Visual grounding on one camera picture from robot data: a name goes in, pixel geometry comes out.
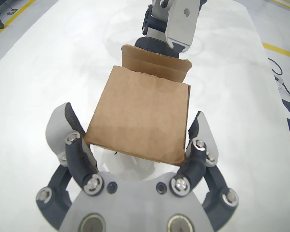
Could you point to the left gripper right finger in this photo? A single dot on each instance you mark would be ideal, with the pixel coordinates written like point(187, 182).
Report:
point(195, 160)

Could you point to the small brown carton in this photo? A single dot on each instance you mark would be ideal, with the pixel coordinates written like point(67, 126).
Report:
point(145, 117)

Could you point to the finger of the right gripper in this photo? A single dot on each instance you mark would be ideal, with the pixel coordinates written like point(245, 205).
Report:
point(157, 45)
point(181, 18)

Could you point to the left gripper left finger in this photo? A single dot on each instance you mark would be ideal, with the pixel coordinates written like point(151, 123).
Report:
point(73, 156)

